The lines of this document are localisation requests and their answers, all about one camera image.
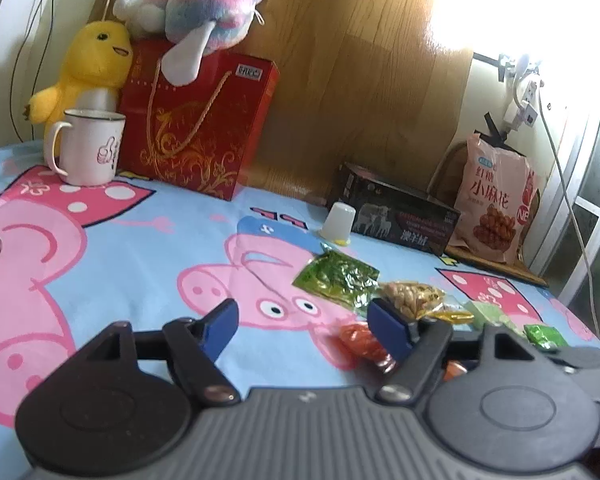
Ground white enamel mug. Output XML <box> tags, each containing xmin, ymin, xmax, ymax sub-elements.
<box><xmin>44</xmin><ymin>108</ymin><xmax>127</xmax><ymax>187</ymax></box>

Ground printed cartoon pig blanket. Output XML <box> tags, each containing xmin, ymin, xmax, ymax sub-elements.
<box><xmin>0</xmin><ymin>140</ymin><xmax>600</xmax><ymax>431</ymax></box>

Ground small white plastic cup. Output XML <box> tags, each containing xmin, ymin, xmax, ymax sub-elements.
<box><xmin>320</xmin><ymin>202</ymin><xmax>357</xmax><ymax>242</ymax></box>

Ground black cardboard box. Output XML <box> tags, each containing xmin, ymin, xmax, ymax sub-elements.
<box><xmin>327</xmin><ymin>161</ymin><xmax>462</xmax><ymax>257</ymax></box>

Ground pale green snack packet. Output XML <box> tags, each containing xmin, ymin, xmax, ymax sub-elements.
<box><xmin>462</xmin><ymin>300</ymin><xmax>523</xmax><ymax>333</ymax></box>

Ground yellow plush duck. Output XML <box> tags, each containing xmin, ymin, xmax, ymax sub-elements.
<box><xmin>22</xmin><ymin>20</ymin><xmax>133</xmax><ymax>156</ymax></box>

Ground pink snack bag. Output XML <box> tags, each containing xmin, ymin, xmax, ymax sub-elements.
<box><xmin>452</xmin><ymin>132</ymin><xmax>541</xmax><ymax>265</ymax></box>

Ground wooden headboard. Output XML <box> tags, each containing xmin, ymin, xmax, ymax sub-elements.
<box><xmin>75</xmin><ymin>0</ymin><xmax>476</xmax><ymax>206</ymax></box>

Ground black bag clip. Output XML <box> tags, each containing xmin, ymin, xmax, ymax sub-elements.
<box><xmin>482</xmin><ymin>112</ymin><xmax>526</xmax><ymax>156</ymax></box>

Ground pink blue plush toy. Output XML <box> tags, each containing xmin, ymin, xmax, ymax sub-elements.
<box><xmin>112</xmin><ymin>0</ymin><xmax>266</xmax><ymax>88</ymax></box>

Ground white wall charger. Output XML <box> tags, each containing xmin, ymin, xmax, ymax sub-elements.
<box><xmin>500</xmin><ymin>52</ymin><xmax>546</xmax><ymax>136</ymax></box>

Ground orange snack packet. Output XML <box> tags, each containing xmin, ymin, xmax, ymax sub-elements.
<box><xmin>337</xmin><ymin>322</ymin><xmax>398</xmax><ymax>373</ymax></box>

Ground small green snack packet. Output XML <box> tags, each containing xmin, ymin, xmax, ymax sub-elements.
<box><xmin>524</xmin><ymin>324</ymin><xmax>570</xmax><ymax>351</ymax></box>

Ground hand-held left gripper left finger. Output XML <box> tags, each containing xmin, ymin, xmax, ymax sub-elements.
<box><xmin>80</xmin><ymin>299</ymin><xmax>242</xmax><ymax>407</ymax></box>

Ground yellow snack packet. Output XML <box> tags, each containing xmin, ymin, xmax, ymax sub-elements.
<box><xmin>425</xmin><ymin>305</ymin><xmax>476</xmax><ymax>325</ymax></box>

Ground black wall cables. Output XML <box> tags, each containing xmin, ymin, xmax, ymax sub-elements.
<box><xmin>7</xmin><ymin>0</ymin><xmax>61</xmax><ymax>143</ymax></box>

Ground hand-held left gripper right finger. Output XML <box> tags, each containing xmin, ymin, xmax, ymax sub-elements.
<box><xmin>367</xmin><ymin>299</ymin><xmax>536</xmax><ymax>403</ymax></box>

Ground white window frame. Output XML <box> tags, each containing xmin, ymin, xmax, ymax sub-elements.
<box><xmin>530</xmin><ymin>75</ymin><xmax>600</xmax><ymax>341</ymax></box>

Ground brown wooden tray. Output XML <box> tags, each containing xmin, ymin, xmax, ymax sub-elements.
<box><xmin>442</xmin><ymin>245</ymin><xmax>551</xmax><ymax>288</ymax></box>

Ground clear yellow peanut packet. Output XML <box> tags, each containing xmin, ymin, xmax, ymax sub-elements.
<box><xmin>380</xmin><ymin>281</ymin><xmax>447</xmax><ymax>322</ymax></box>

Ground red gift bag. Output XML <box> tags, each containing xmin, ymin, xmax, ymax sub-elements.
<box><xmin>117</xmin><ymin>40</ymin><xmax>281</xmax><ymax>202</ymax></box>

